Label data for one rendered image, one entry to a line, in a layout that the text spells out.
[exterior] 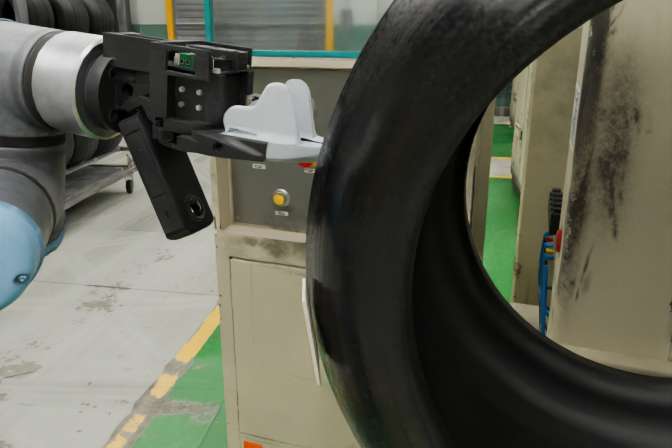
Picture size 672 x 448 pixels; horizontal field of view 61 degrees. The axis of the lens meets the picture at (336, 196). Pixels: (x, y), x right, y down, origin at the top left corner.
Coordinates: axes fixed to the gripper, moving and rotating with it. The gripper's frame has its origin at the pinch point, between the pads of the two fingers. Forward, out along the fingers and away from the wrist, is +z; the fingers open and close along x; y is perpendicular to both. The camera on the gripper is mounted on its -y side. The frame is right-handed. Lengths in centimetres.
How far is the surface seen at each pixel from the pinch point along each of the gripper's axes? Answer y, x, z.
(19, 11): -13, 220, -268
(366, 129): 5.1, -10.9, 6.1
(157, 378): -136, 118, -99
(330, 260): -3.4, -10.7, 4.9
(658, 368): -23.5, 24.4, 34.7
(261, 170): -24, 65, -36
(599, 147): -0.1, 26.4, 22.8
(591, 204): -6.6, 26.5, 23.6
